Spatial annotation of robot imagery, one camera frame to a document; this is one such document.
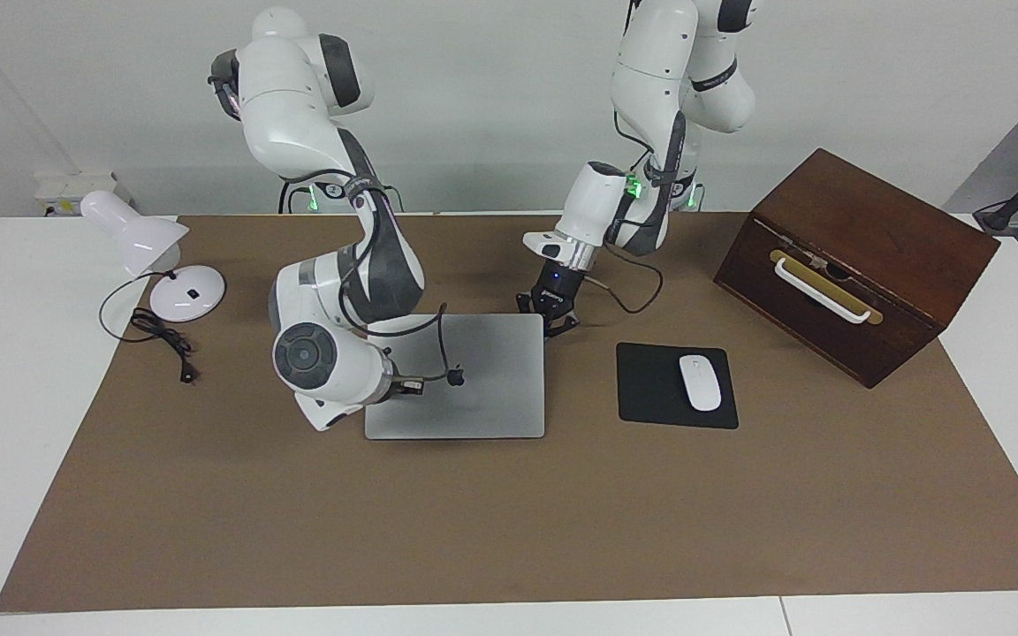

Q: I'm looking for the grey laptop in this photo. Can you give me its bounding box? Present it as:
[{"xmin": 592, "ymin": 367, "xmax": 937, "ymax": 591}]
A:
[{"xmin": 364, "ymin": 313, "xmax": 547, "ymax": 441}]

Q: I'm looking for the black mouse pad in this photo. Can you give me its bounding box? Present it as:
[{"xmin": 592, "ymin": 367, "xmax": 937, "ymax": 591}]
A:
[{"xmin": 616, "ymin": 343, "xmax": 740, "ymax": 430}]

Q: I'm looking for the white computer mouse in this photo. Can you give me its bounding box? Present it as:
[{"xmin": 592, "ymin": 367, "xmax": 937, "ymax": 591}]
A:
[{"xmin": 679, "ymin": 354, "xmax": 723, "ymax": 413}]

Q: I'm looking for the brown table mat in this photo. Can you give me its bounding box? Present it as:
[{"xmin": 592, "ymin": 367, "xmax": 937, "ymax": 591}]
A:
[{"xmin": 0, "ymin": 212, "xmax": 1018, "ymax": 613}]

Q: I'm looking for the white desk lamp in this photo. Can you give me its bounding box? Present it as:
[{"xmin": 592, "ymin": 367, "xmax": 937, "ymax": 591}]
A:
[{"xmin": 80, "ymin": 190, "xmax": 227, "ymax": 344}]

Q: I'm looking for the dark wooden box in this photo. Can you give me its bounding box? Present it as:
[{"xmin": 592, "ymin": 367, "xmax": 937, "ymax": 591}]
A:
[{"xmin": 712, "ymin": 148, "xmax": 1002, "ymax": 390}]

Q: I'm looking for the white power strip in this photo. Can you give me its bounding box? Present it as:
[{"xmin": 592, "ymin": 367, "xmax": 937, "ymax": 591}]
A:
[{"xmin": 34, "ymin": 172, "xmax": 121, "ymax": 218}]

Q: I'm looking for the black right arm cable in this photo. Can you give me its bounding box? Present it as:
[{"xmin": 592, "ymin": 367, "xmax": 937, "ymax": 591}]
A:
[{"xmin": 284, "ymin": 168, "xmax": 466, "ymax": 398}]

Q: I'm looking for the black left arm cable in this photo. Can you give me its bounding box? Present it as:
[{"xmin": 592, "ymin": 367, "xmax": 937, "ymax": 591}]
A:
[{"xmin": 584, "ymin": 106, "xmax": 665, "ymax": 315}]

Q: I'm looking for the black power cord plug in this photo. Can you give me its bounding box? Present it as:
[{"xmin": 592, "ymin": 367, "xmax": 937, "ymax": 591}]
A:
[{"xmin": 129, "ymin": 307, "xmax": 201, "ymax": 384}]

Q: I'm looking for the white box handle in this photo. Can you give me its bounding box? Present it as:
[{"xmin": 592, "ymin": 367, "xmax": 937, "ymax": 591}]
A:
[{"xmin": 774, "ymin": 258, "xmax": 874, "ymax": 324}]

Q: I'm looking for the gold handle plate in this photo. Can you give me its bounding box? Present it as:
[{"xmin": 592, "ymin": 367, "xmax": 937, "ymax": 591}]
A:
[{"xmin": 770, "ymin": 249, "xmax": 884, "ymax": 326}]

